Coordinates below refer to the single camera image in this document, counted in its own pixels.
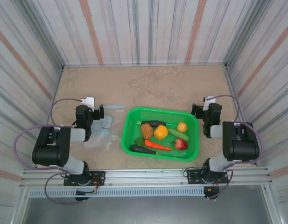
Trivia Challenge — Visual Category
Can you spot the clear zip-top bag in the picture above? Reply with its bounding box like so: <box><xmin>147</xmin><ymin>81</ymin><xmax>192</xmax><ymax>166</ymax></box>
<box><xmin>84</xmin><ymin>105</ymin><xmax>126</xmax><ymax>151</ymax></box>

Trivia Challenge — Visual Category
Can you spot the small yellow-orange fruit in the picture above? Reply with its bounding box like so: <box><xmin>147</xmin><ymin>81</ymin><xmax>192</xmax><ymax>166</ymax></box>
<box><xmin>176</xmin><ymin>122</ymin><xmax>189</xmax><ymax>133</ymax></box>

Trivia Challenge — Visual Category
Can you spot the green cucumber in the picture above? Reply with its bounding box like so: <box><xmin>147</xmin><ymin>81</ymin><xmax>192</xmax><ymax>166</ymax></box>
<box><xmin>167</xmin><ymin>128</ymin><xmax>190</xmax><ymax>142</ymax></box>

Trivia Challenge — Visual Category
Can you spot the red apple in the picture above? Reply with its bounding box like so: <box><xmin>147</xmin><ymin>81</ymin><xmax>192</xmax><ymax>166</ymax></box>
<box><xmin>173</xmin><ymin>139</ymin><xmax>189</xmax><ymax>151</ymax></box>

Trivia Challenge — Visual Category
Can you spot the orange bell pepper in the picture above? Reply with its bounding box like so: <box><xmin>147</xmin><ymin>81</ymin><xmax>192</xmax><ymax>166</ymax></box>
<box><xmin>153</xmin><ymin>125</ymin><xmax>169</xmax><ymax>140</ymax></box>

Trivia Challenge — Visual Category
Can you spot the green leafy vegetable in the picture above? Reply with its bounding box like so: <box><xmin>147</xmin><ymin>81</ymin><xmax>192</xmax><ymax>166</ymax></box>
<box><xmin>133</xmin><ymin>137</ymin><xmax>146</xmax><ymax>147</ymax></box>

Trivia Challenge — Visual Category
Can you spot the brown potato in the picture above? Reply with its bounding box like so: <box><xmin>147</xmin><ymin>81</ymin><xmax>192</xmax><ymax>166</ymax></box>
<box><xmin>140</xmin><ymin>123</ymin><xmax>154</xmax><ymax>140</ymax></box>

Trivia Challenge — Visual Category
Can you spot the orange carrot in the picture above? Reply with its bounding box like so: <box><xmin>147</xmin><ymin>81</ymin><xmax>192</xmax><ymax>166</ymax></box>
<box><xmin>144</xmin><ymin>139</ymin><xmax>173</xmax><ymax>152</ymax></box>

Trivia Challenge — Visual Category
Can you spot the green plastic basket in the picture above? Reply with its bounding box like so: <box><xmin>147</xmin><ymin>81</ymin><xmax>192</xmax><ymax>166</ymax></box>
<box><xmin>121</xmin><ymin>106</ymin><xmax>200</xmax><ymax>163</ymax></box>

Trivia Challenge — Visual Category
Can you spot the grey metal shelf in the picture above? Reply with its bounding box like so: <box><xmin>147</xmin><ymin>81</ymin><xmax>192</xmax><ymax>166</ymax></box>
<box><xmin>21</xmin><ymin>186</ymin><xmax>274</xmax><ymax>224</ymax></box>

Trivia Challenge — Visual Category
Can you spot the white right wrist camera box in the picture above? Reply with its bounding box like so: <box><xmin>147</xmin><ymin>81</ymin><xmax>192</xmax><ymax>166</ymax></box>
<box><xmin>202</xmin><ymin>96</ymin><xmax>217</xmax><ymax>112</ymax></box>

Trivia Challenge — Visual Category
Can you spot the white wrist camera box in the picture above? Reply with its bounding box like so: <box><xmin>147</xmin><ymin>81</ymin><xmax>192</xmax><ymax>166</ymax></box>
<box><xmin>202</xmin><ymin>96</ymin><xmax>217</xmax><ymax>112</ymax></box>
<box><xmin>80</xmin><ymin>97</ymin><xmax>96</xmax><ymax>112</ymax></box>

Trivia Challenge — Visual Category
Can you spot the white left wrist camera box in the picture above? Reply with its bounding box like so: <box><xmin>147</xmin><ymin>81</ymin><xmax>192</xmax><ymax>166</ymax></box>
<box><xmin>80</xmin><ymin>97</ymin><xmax>96</xmax><ymax>112</ymax></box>

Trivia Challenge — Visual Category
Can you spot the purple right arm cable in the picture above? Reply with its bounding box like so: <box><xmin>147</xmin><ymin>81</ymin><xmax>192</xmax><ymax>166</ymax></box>
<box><xmin>205</xmin><ymin>94</ymin><xmax>266</xmax><ymax>200</ymax></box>

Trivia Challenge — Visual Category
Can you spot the aluminium frame bar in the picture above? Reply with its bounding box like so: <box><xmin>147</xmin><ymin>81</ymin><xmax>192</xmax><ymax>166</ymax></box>
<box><xmin>223</xmin><ymin>63</ymin><xmax>260</xmax><ymax>167</ymax></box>
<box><xmin>45</xmin><ymin>65</ymin><xmax>65</xmax><ymax>126</ymax></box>

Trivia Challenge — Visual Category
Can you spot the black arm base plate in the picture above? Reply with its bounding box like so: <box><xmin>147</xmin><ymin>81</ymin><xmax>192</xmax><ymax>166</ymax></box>
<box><xmin>185</xmin><ymin>168</ymin><xmax>229</xmax><ymax>185</ymax></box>
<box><xmin>63</xmin><ymin>171</ymin><xmax>106</xmax><ymax>187</ymax></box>

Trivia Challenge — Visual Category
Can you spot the aluminium mounting rail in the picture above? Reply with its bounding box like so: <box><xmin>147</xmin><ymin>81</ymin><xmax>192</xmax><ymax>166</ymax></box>
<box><xmin>19</xmin><ymin>166</ymin><xmax>273</xmax><ymax>188</ymax></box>

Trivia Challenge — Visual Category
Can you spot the grey slotted cable duct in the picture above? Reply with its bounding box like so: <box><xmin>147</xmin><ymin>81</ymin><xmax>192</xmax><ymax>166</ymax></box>
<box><xmin>27</xmin><ymin>188</ymin><xmax>205</xmax><ymax>198</ymax></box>

